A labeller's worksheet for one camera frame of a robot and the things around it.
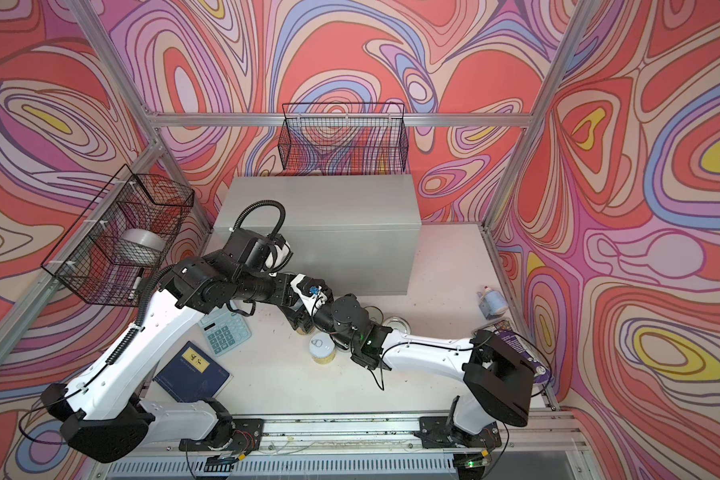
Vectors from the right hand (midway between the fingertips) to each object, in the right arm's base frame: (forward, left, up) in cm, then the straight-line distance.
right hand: (291, 295), depth 71 cm
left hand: (0, -2, +3) cm, 4 cm away
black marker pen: (+4, +38, +1) cm, 38 cm away
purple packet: (-1, -60, -23) cm, 64 cm away
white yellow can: (-6, -5, -19) cm, 21 cm away
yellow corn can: (+2, +2, -23) cm, 23 cm away
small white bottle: (+7, -57, -19) cm, 60 cm away
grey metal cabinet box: (+25, -17, -5) cm, 30 cm away
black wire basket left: (+12, +45, +5) cm, 47 cm away
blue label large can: (-1, -26, -14) cm, 30 cm away
